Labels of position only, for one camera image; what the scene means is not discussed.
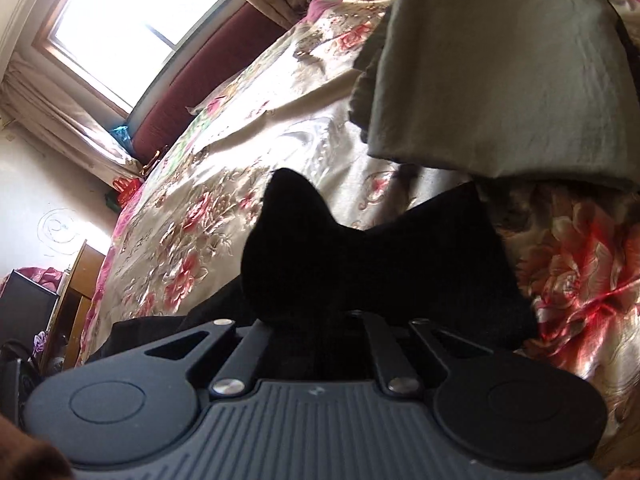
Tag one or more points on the green bag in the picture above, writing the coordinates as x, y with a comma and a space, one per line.
111, 200

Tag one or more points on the grey-green folded cloth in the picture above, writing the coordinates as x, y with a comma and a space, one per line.
500, 70

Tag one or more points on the pink cloth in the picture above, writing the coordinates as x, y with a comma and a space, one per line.
45, 276

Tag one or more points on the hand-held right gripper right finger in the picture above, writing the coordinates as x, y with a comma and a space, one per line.
372, 340

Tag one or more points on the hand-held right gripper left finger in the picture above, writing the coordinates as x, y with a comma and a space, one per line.
255, 340

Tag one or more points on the maroon padded window seat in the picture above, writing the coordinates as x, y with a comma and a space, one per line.
210, 70

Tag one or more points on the red shopping bag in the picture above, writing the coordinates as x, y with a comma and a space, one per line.
127, 190

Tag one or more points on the blue plastic bag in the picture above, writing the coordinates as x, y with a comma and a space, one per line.
122, 137

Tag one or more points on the dark object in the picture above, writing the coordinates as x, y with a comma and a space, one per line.
12, 380

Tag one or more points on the wooden desk cabinet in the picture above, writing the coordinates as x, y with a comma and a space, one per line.
85, 280

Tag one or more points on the black monitor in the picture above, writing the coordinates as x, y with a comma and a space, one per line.
27, 310

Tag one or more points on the brown cloth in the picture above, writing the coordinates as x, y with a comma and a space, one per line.
25, 452

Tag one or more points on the floral satin bedspread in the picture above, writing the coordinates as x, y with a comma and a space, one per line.
225, 170

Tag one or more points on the black pants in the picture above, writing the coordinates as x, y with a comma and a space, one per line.
375, 270

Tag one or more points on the window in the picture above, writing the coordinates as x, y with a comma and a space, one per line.
135, 25

